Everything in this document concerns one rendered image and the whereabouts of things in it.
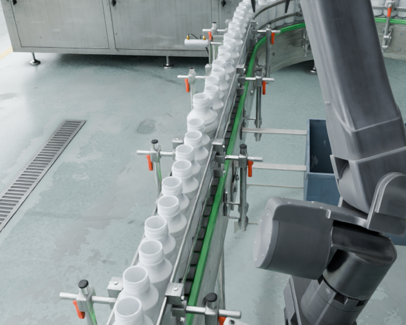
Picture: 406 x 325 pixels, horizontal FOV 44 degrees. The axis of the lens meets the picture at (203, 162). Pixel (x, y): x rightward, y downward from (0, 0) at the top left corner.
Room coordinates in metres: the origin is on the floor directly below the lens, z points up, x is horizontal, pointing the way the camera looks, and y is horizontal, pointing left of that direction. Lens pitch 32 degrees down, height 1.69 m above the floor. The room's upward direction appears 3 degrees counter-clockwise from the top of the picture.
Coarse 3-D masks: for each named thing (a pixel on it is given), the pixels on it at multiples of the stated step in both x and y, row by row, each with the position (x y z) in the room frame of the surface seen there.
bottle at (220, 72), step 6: (216, 72) 1.28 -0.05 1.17; (222, 72) 1.28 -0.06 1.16; (222, 78) 1.28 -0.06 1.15; (222, 84) 1.27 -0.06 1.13; (228, 84) 1.29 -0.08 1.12; (222, 90) 1.26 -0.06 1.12; (228, 90) 1.28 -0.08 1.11; (228, 102) 1.28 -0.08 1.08; (228, 108) 1.27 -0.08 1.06; (228, 114) 1.27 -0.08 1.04
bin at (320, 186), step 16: (256, 128) 1.38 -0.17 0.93; (320, 128) 1.38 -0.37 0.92; (320, 144) 1.38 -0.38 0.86; (320, 160) 1.38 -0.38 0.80; (304, 176) 1.32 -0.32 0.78; (320, 176) 1.08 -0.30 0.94; (304, 192) 1.22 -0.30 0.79; (320, 192) 1.09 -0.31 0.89; (336, 192) 1.08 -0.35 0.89; (256, 224) 1.17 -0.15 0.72; (400, 240) 1.04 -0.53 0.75
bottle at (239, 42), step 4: (232, 28) 1.65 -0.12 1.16; (236, 28) 1.65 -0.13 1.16; (232, 32) 1.62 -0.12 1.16; (236, 32) 1.62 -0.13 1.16; (236, 36) 1.62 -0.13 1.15; (236, 40) 1.62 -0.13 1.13; (240, 40) 1.63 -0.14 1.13; (240, 44) 1.62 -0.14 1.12; (240, 48) 1.62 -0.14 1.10; (240, 52) 1.62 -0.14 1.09
